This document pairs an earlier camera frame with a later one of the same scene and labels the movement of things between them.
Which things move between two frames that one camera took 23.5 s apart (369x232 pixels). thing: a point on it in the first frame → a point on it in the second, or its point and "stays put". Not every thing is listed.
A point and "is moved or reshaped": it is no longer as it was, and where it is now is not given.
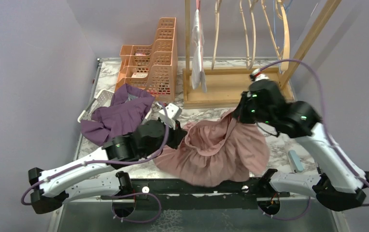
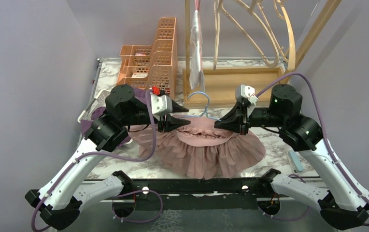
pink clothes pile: (216, 152) is moved or reshaped
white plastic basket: (102, 98) stays put
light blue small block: (295, 163) stays put
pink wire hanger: (198, 5) stays put
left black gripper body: (173, 136) → (160, 122)
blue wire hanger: (286, 7) → (205, 112)
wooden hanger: (251, 6) → (245, 5)
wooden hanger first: (217, 5) stays put
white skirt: (198, 78) stays put
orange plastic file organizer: (152, 68) stays put
